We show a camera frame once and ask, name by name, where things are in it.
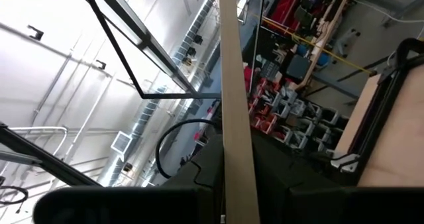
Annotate black aluminium table frame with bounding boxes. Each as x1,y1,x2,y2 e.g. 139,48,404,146
0,0,424,188

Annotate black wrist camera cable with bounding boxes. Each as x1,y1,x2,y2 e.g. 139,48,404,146
155,118,219,179

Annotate wooden riser shelf black legs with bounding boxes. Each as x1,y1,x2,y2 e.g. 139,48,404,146
69,0,266,224

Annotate wooden office desk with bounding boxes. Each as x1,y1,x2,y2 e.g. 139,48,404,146
294,0,354,91

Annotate grey monitor back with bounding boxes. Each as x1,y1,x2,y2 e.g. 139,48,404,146
285,54,312,82

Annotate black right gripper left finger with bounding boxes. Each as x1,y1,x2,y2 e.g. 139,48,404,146
162,134,227,189

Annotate storage rack with bins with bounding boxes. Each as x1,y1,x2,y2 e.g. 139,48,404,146
243,64,350,154

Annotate large red shelf bins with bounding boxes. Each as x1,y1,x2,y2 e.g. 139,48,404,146
270,0,303,25

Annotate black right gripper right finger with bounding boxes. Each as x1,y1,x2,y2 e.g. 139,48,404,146
252,136,345,189

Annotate yellow cable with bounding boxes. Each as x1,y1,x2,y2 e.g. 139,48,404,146
261,17,377,76

